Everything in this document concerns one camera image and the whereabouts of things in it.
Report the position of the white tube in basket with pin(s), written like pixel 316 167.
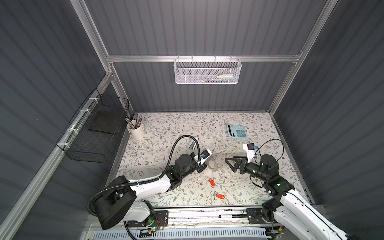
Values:
pixel 225 78

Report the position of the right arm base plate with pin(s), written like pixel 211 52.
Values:
pixel 258 215

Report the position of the light blue calculator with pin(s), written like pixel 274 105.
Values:
pixel 236 131

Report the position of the red key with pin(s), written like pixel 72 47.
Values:
pixel 220 196
pixel 211 181

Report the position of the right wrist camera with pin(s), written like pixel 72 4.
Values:
pixel 251 151

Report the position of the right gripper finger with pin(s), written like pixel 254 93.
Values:
pixel 240 157
pixel 234 163

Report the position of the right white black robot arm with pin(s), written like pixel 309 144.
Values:
pixel 287 207

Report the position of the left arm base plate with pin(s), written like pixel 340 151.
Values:
pixel 156 219

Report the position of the white perforated cable tray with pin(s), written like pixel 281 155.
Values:
pixel 205 233

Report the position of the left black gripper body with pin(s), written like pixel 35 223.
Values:
pixel 193 167

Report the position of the black wire mesh basket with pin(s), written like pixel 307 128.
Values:
pixel 98 131

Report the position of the white pencil cup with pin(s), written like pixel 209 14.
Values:
pixel 136 128

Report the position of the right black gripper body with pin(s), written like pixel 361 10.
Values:
pixel 253 169

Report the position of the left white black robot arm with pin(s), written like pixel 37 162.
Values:
pixel 119 202

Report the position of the aluminium front rail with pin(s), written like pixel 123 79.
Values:
pixel 183 215

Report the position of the white wire mesh basket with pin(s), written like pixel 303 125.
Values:
pixel 195 72

